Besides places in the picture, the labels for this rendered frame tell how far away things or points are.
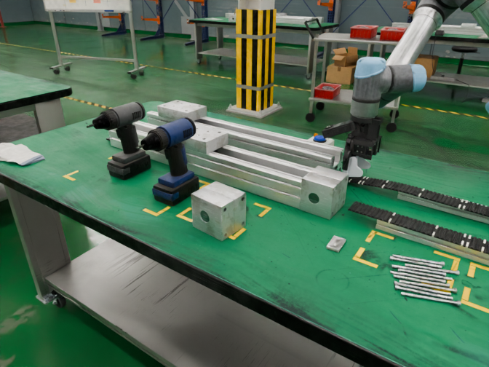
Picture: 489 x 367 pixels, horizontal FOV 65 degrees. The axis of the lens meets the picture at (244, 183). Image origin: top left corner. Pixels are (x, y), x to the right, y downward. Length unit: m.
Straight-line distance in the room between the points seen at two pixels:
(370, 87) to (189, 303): 1.03
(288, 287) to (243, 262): 0.12
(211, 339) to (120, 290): 0.46
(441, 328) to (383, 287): 0.12
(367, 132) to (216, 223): 0.51
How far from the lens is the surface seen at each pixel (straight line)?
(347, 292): 0.83
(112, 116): 1.19
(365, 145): 1.14
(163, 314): 1.57
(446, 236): 1.01
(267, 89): 4.57
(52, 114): 2.63
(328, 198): 1.01
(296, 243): 0.93
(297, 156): 1.24
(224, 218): 0.90
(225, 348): 1.44
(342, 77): 6.23
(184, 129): 1.05
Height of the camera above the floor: 1.32
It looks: 27 degrees down
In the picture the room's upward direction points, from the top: straight up
